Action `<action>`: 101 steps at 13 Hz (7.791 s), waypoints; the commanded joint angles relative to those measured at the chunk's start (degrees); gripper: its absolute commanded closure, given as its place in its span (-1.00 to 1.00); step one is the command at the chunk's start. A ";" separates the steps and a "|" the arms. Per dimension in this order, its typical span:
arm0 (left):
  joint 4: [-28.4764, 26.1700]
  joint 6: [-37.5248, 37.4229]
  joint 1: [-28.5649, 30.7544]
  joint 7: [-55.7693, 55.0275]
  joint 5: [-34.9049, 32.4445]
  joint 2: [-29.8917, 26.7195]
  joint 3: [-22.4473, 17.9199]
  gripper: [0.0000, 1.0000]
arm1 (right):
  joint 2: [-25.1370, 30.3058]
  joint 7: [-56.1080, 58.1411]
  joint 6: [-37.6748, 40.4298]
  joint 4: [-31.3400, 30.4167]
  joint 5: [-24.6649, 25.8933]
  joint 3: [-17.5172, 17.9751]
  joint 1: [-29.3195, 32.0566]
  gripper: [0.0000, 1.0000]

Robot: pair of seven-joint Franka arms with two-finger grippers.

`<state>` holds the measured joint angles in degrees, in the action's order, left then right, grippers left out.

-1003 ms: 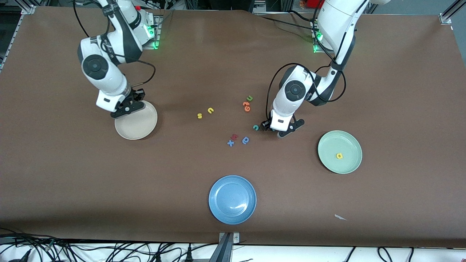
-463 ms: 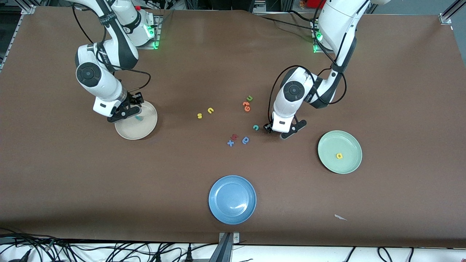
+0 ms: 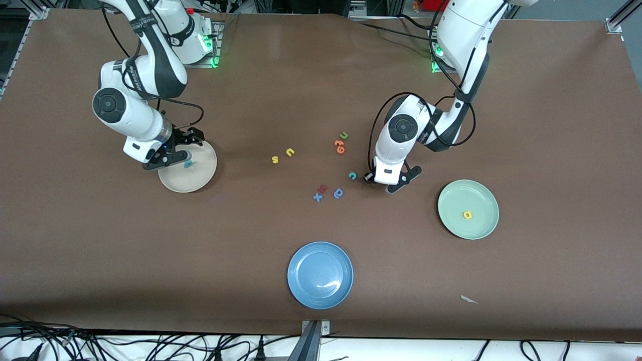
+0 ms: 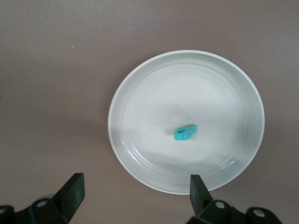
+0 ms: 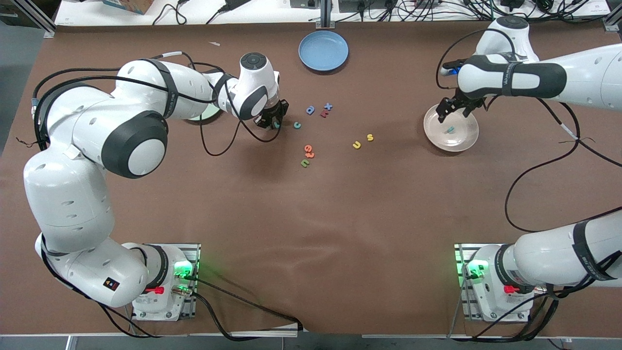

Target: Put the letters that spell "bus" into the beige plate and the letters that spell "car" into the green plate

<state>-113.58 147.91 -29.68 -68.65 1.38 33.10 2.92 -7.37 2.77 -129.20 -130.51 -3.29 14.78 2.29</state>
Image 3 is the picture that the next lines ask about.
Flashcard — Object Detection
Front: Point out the beige brown plate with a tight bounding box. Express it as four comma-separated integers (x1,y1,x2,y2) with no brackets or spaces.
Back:
157,137,218,194

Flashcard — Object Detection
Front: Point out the silver corner bracket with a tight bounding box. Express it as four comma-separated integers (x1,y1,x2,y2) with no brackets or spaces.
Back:
301,319,331,337

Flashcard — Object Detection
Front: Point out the dark aluminium profile beam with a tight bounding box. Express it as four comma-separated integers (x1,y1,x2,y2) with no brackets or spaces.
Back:
287,321,323,361

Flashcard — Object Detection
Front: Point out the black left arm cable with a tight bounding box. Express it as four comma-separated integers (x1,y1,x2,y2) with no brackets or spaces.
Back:
369,10,476,173

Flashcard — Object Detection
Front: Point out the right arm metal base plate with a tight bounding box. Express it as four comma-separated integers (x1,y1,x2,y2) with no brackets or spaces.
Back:
181,20,222,69

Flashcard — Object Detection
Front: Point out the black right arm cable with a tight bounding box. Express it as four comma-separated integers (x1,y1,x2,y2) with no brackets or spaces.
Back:
100,0,205,130

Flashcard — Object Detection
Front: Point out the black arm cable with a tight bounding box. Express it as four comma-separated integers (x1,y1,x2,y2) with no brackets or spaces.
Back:
369,10,476,173
100,0,205,130

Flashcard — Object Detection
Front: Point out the light green plate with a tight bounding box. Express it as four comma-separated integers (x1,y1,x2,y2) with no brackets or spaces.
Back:
437,179,500,240

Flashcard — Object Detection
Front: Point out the blue plate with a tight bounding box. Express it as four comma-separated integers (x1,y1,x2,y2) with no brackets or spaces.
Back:
287,241,354,310

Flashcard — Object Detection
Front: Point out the black floor cable tangle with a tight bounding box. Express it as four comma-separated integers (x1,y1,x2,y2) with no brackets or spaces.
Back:
0,313,301,361

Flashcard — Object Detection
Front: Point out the black cable on table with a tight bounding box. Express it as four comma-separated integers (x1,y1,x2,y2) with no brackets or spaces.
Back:
357,21,436,43

